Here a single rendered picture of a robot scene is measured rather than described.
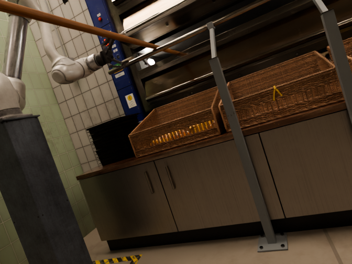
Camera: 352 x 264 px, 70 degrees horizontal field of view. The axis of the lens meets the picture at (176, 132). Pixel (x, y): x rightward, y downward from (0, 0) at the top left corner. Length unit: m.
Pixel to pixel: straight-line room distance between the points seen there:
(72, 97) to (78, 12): 0.71
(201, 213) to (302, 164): 0.59
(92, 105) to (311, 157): 1.75
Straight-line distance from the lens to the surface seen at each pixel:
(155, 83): 2.00
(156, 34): 2.01
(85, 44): 2.36
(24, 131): 1.50
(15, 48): 1.82
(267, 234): 1.41
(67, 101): 2.52
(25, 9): 0.92
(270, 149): 1.29
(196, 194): 1.44
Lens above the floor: 0.76
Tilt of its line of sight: 4 degrees down
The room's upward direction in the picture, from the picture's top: 19 degrees counter-clockwise
